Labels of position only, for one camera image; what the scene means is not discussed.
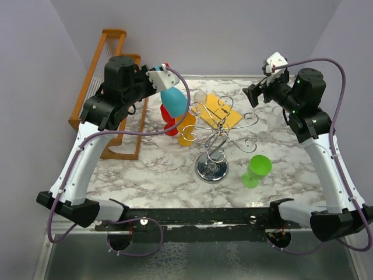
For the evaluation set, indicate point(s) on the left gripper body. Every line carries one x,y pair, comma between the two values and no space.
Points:
143,87

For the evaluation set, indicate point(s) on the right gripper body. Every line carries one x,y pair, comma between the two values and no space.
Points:
279,91

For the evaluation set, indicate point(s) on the blue plastic wine glass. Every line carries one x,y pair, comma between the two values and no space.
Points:
174,100

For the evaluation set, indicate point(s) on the red plastic wine glass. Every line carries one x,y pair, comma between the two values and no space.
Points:
169,122

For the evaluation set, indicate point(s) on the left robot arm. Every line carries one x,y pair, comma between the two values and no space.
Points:
124,84

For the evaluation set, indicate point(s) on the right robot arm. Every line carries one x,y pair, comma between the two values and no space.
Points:
345,208

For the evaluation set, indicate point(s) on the clear wine glass right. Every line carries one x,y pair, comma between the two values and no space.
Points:
276,120

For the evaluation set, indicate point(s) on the clear wine glass by book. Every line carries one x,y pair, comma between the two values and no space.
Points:
199,102

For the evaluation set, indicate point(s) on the yellow plastic wine glass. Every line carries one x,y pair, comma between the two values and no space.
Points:
185,128

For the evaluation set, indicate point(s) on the green plastic wine glass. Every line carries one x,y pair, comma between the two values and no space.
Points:
258,168

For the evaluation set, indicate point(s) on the chrome wine glass rack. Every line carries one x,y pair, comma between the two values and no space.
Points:
212,166

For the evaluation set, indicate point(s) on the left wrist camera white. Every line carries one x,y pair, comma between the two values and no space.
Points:
161,78

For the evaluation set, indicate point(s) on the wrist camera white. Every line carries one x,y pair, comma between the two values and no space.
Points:
275,60
161,78

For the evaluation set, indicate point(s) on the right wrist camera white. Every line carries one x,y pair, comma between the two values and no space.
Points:
275,60

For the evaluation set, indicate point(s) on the black mounting rail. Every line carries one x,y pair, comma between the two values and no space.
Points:
189,225

